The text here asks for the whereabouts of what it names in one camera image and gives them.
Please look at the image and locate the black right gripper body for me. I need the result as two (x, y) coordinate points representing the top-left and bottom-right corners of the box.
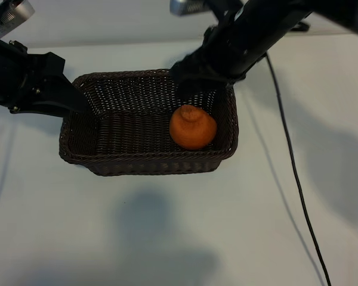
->
(196, 0), (305, 82)

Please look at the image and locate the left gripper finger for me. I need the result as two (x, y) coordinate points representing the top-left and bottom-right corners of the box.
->
(17, 102), (88, 119)
(32, 74), (90, 114)

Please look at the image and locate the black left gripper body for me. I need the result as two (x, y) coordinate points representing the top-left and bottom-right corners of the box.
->
(0, 38), (67, 116)

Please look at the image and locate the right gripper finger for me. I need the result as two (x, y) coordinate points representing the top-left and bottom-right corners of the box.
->
(193, 73), (232, 96)
(169, 54), (204, 100)

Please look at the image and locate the orange fruit with knobby top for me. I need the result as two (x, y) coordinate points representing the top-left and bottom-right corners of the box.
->
(169, 104), (218, 150)

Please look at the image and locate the dark brown wicker basket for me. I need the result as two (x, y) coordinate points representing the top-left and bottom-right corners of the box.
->
(58, 69), (238, 177)

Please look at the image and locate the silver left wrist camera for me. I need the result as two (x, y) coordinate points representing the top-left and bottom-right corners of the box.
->
(0, 0), (36, 31)

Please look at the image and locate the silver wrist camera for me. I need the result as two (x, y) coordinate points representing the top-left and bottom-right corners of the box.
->
(169, 0), (211, 16)
(0, 0), (36, 31)

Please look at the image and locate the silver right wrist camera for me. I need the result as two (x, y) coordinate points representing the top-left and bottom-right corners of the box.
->
(169, 0), (211, 16)

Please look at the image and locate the black cable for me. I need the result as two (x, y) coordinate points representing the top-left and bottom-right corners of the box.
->
(265, 52), (332, 286)

